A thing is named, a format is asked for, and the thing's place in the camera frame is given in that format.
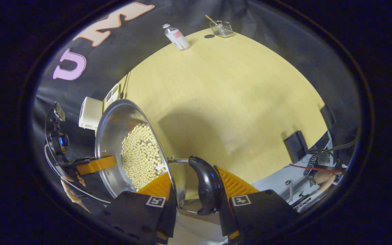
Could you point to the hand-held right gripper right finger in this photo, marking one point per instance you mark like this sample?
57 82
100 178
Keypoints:
227 221

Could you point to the pile of yellow soybeans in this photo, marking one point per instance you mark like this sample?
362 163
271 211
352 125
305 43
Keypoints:
141 156

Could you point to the stainless steel pot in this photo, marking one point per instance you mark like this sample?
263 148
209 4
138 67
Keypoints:
114 129

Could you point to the wooden stick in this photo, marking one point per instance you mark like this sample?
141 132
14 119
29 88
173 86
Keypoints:
211 19

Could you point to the clear plastic bottle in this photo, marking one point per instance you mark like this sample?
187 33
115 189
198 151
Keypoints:
177 37

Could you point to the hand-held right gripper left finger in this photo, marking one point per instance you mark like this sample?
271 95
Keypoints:
134 217

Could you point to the black rectangular block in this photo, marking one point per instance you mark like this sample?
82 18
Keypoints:
295 146

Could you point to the clear glass cup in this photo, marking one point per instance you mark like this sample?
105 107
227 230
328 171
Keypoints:
223 30

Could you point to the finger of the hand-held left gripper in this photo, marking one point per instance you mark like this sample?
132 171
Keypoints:
97 165

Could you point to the small black round disc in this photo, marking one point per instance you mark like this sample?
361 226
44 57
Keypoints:
209 36

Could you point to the white divided bean dish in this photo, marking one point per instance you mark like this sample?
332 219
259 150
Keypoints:
112 95

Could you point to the white toaster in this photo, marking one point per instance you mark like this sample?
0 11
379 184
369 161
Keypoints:
90 114

